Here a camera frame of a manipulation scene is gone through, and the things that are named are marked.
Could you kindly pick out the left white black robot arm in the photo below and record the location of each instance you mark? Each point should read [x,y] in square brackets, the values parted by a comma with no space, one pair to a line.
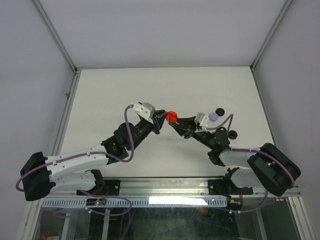
[77,172]

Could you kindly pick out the left aluminium frame post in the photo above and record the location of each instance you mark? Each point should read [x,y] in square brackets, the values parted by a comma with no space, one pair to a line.
[54,34]

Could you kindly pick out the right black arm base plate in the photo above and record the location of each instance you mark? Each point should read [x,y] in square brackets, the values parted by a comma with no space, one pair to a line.
[226,187]

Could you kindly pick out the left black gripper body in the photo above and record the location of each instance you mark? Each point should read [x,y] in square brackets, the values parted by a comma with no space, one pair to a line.
[154,126]

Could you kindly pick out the black round charging case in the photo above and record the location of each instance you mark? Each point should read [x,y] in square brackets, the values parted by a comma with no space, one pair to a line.
[220,111]

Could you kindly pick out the red round charging case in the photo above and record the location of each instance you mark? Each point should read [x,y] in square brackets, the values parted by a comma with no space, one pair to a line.
[171,117]

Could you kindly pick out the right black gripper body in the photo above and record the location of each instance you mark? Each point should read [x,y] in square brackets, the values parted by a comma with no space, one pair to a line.
[193,133]

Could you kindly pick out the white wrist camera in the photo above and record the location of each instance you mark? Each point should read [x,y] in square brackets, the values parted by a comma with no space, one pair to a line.
[144,110]
[201,121]

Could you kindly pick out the small electronics board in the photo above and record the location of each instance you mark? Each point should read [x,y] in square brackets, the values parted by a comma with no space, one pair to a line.
[96,201]

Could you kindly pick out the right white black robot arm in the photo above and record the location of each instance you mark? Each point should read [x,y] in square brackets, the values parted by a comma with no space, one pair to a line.
[261,167]

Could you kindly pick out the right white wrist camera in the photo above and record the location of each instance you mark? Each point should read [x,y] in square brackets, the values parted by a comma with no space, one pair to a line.
[201,121]

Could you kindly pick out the white slotted cable duct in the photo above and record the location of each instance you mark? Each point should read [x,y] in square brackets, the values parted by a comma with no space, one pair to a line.
[137,202]

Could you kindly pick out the aluminium mounting rail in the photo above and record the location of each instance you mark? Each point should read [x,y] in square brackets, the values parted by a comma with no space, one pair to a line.
[144,187]

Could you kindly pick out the purple round charging case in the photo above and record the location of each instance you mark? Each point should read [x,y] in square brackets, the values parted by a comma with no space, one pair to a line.
[213,116]

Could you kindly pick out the right aluminium frame post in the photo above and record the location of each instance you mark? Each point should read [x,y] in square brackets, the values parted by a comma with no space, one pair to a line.
[274,27]

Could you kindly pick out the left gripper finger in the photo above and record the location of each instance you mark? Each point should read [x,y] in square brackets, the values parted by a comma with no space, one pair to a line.
[161,113]
[159,123]

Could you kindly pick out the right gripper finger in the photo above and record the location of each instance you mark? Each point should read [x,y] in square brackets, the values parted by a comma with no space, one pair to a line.
[187,121]
[181,130]

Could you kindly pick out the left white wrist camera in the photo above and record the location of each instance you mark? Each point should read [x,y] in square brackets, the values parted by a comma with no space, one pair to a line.
[144,110]

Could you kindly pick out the aluminium frame post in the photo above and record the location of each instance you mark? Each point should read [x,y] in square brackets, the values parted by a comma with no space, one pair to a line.
[54,34]
[274,27]

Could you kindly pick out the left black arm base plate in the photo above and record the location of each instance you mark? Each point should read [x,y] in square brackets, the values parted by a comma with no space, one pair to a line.
[111,187]

